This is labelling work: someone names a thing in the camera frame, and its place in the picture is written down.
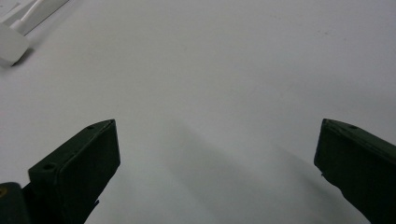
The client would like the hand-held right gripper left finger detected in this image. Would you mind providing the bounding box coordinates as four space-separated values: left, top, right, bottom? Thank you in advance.
21 119 121 224

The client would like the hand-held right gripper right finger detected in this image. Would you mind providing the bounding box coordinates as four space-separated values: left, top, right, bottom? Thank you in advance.
313 118 396 224

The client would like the white plastic spoon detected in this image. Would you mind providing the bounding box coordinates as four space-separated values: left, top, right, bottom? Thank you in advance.
0 0 45 67

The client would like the white plastic tray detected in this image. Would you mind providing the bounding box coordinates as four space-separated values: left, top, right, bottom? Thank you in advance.
0 0 70 36

